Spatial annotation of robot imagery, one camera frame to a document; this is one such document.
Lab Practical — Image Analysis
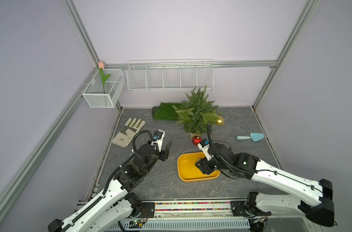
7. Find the red ribbed ball ornament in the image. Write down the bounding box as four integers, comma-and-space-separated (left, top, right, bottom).
192, 136, 202, 146

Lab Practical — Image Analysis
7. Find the gold ball ornament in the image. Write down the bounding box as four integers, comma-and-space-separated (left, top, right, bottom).
215, 116, 225, 126

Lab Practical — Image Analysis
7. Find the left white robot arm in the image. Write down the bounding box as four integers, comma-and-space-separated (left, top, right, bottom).
47, 130, 172, 232

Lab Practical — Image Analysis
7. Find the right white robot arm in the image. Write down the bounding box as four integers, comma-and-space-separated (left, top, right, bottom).
192, 124, 337, 227

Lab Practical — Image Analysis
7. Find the small green christmas tree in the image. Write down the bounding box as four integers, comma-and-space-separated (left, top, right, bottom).
173, 87, 222, 136

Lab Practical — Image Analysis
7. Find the yellow plastic tray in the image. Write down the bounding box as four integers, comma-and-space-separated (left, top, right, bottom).
177, 152, 220, 182

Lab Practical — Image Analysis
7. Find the cream and green work glove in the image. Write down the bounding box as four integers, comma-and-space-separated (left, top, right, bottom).
111, 118, 146, 148

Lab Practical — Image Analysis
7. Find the green artificial grass mat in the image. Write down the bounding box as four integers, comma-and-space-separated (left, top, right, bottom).
152, 102, 182, 121

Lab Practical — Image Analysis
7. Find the teal garden trowel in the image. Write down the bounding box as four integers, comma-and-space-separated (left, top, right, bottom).
236, 133, 265, 142

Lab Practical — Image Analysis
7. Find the small white mesh basket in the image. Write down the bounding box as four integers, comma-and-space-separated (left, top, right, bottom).
82, 69, 125, 108

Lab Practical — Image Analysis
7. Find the pink artificial tulip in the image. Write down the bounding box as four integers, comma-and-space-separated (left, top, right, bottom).
98, 61, 111, 94

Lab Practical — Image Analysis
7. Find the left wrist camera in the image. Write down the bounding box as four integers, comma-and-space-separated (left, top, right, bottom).
151, 130, 165, 152

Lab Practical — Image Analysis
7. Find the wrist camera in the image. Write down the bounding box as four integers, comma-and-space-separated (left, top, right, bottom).
198, 139, 212, 161
151, 130, 165, 152

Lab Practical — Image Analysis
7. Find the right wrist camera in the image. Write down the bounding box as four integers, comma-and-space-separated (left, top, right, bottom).
198, 139, 212, 161

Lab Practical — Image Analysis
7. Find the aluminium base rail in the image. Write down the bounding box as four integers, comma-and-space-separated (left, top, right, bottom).
67, 198, 324, 232

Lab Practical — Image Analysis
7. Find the long white wire basket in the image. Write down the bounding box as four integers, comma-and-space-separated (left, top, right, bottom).
127, 59, 215, 91

